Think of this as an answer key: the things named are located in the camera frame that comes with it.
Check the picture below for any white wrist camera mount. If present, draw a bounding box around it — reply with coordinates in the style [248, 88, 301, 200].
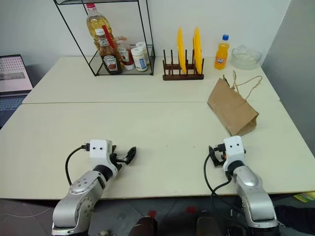
[89, 139, 118, 178]
[222, 136, 247, 171]

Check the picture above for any clear glass bowl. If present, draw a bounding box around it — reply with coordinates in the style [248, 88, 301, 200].
[229, 45, 263, 70]

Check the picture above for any glass Heinz ketchup bottle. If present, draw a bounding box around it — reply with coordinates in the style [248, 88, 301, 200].
[94, 28, 124, 75]

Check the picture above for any open laptop computer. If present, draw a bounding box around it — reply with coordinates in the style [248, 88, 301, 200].
[0, 54, 34, 129]

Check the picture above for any brown paper bag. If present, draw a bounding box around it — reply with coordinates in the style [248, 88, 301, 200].
[207, 70, 264, 137]

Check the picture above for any green yellow package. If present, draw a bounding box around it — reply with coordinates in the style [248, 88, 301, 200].
[292, 192, 315, 204]

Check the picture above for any large cooking oil bottle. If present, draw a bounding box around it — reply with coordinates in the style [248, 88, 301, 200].
[86, 2, 116, 54]

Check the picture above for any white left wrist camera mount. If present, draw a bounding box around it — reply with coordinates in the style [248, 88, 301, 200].
[89, 139, 118, 178]

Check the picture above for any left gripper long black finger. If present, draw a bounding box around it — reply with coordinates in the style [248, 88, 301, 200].
[124, 146, 137, 165]

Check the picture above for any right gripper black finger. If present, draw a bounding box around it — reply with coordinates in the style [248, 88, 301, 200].
[208, 145, 220, 168]

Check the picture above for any orange Fanta soda bottle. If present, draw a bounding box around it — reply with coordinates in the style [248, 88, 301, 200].
[213, 34, 230, 71]

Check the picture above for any dark rounded shape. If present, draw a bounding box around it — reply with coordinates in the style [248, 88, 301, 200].
[133, 215, 158, 236]
[196, 210, 223, 236]

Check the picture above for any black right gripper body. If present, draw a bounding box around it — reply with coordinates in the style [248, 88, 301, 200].
[213, 144, 227, 164]

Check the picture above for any white jar pale label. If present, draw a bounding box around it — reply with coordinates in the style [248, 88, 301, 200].
[135, 41, 150, 66]

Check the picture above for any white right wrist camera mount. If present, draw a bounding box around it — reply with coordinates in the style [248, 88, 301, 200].
[222, 136, 247, 171]

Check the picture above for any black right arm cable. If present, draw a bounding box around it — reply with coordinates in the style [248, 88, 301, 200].
[203, 151, 248, 223]

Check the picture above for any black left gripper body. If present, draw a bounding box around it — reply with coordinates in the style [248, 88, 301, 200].
[109, 147, 129, 174]

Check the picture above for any small squeeze ketchup bottle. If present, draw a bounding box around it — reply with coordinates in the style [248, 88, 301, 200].
[115, 36, 136, 70]

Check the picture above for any black wire shelf rack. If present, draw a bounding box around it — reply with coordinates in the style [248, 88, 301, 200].
[53, 0, 156, 77]

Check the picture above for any thin white floor cable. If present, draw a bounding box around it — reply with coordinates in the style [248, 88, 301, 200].
[0, 206, 54, 219]

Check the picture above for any yellow plate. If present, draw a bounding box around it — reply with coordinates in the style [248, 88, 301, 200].
[192, 26, 204, 75]
[177, 26, 188, 75]

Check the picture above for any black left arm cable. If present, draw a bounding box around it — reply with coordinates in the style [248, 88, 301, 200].
[64, 143, 90, 185]

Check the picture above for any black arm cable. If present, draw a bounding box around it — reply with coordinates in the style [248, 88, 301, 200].
[203, 151, 248, 223]
[64, 143, 90, 185]

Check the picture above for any dark wooden plate rack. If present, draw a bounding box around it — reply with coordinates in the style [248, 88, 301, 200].
[162, 49, 205, 82]

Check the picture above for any white jar blue label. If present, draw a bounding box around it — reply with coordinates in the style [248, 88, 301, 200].
[130, 47, 149, 73]

